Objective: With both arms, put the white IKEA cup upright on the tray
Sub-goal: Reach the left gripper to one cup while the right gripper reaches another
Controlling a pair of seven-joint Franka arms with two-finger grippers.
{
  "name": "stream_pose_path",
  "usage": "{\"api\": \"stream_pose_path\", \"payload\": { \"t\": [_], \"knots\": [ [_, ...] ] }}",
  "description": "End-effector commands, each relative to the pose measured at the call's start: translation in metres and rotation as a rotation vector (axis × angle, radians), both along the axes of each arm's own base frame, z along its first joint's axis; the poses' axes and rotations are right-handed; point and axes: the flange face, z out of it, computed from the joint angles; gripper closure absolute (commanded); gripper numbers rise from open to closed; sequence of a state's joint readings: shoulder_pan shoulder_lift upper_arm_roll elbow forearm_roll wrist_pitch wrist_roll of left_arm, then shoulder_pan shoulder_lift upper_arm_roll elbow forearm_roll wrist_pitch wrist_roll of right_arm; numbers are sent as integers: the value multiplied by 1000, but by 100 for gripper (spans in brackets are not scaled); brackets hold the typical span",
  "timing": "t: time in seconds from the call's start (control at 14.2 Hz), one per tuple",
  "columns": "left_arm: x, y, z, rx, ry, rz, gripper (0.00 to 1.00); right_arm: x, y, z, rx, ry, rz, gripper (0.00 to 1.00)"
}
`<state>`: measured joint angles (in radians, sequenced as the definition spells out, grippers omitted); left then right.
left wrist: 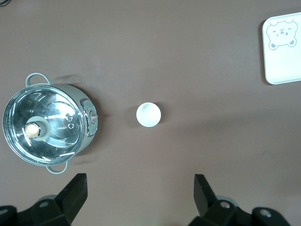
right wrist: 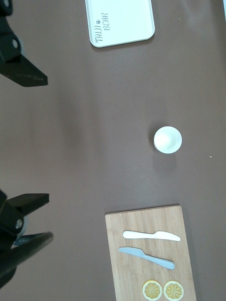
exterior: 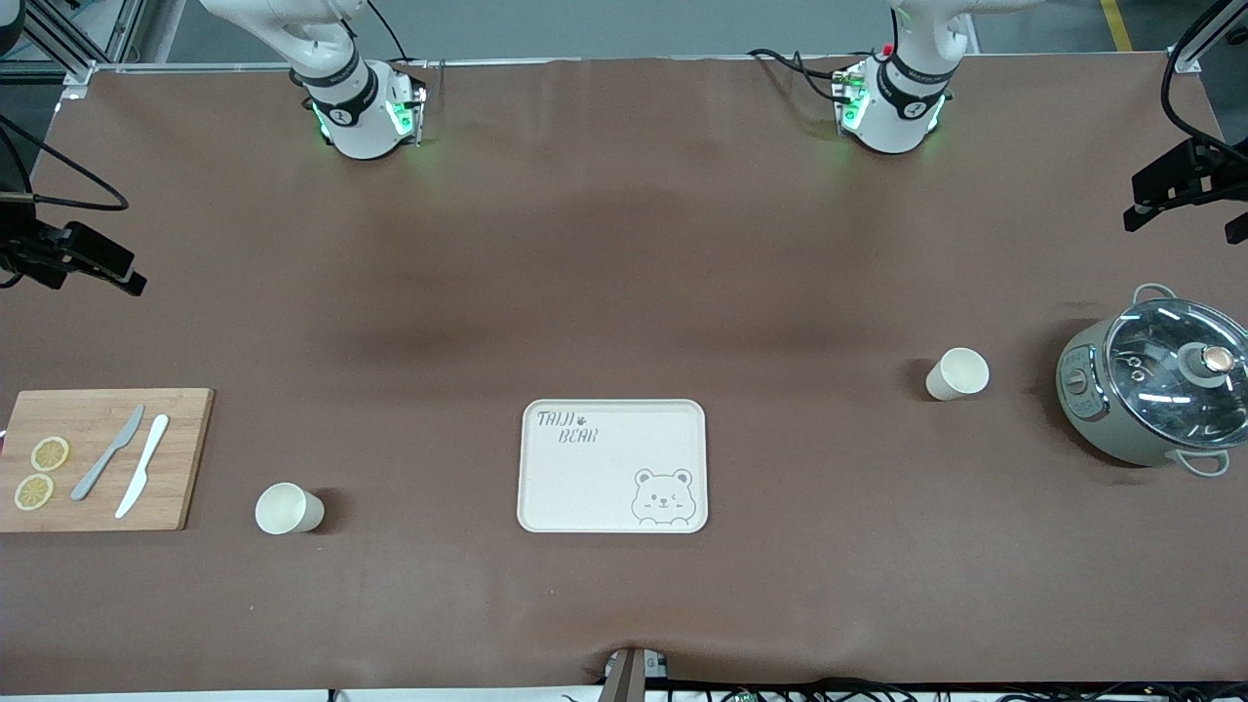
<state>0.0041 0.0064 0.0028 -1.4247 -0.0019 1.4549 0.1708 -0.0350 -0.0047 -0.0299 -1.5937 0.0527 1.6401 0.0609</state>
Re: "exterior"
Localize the white IKEA cup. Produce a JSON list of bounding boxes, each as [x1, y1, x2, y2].
[[255, 483, 325, 535], [925, 348, 990, 402]]

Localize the cream bear print tray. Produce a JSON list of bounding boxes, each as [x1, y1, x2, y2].
[[517, 399, 709, 534]]

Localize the glass pot lid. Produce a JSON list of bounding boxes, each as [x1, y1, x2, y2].
[[1105, 297, 1248, 451]]

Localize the grey plastic knife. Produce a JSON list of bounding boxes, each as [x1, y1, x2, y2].
[[70, 405, 145, 502]]

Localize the bamboo cutting board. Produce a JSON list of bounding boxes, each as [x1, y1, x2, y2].
[[0, 388, 215, 533]]

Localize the white plastic knife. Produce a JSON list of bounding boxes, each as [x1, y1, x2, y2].
[[115, 414, 170, 519]]

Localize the grey electric cooking pot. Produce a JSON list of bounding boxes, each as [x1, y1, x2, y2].
[[1056, 283, 1248, 479]]

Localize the brown table cover mat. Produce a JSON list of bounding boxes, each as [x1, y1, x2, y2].
[[0, 54, 1248, 698]]

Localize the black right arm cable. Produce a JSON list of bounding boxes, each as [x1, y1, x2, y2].
[[0, 115, 131, 212]]

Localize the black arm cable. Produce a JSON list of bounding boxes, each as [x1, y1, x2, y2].
[[0, 115, 131, 212], [1159, 0, 1248, 147]]

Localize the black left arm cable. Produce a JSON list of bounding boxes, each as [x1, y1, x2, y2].
[[1159, 0, 1248, 147]]

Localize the aluminium frame profile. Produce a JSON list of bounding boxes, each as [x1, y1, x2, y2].
[[0, 0, 147, 87], [1170, 0, 1248, 75]]

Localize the black thin base cable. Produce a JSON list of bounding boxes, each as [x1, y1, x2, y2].
[[366, 0, 412, 67]]

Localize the black base power cable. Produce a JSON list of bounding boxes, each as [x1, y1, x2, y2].
[[748, 47, 851, 104]]

